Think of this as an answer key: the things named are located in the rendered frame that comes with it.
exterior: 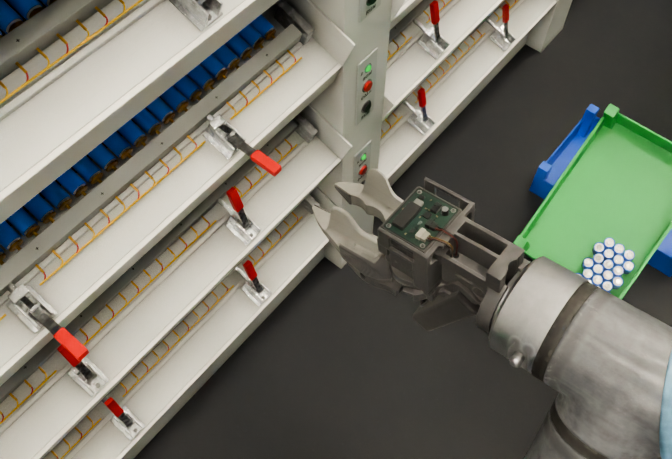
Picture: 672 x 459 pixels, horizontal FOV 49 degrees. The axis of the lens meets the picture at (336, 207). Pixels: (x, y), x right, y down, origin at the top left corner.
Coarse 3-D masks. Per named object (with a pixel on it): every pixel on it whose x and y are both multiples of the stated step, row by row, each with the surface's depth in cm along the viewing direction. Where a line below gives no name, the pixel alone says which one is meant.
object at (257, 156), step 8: (232, 136) 81; (232, 144) 81; (240, 144) 80; (248, 152) 80; (256, 152) 79; (256, 160) 79; (264, 160) 79; (272, 160) 79; (264, 168) 79; (272, 168) 78; (280, 168) 79
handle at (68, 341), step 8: (32, 312) 70; (40, 312) 70; (40, 320) 69; (48, 320) 69; (48, 328) 69; (56, 328) 69; (64, 328) 69; (56, 336) 68; (64, 336) 68; (72, 336) 68; (64, 344) 68; (72, 344) 68; (80, 344) 68; (72, 352) 68; (80, 352) 68; (88, 352) 68; (80, 360) 68
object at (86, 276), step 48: (288, 0) 88; (336, 48) 88; (288, 96) 87; (192, 144) 81; (144, 192) 78; (192, 192) 80; (96, 240) 75; (144, 240) 77; (48, 288) 73; (96, 288) 74; (0, 336) 70; (48, 336) 73; (0, 384) 72
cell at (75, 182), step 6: (66, 174) 75; (72, 174) 75; (60, 180) 75; (66, 180) 75; (72, 180) 75; (78, 180) 75; (66, 186) 75; (72, 186) 75; (78, 186) 75; (72, 192) 75
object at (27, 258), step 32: (288, 32) 86; (256, 64) 84; (224, 96) 82; (256, 96) 84; (192, 128) 80; (128, 160) 76; (160, 160) 79; (96, 192) 74; (64, 224) 73; (32, 256) 71; (0, 288) 69; (0, 320) 70
